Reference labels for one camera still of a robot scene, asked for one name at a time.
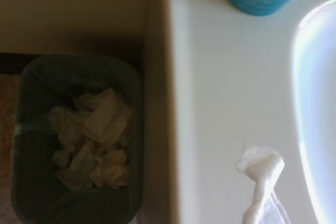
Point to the white tissue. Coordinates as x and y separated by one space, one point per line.
262 171

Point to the crumpled tissues pile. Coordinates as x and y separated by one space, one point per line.
99 134

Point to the reddish brown floor mat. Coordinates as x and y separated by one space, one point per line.
6 129

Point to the white ceramic sink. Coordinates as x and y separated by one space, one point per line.
218 90

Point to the dark green trash bin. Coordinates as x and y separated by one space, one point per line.
34 182

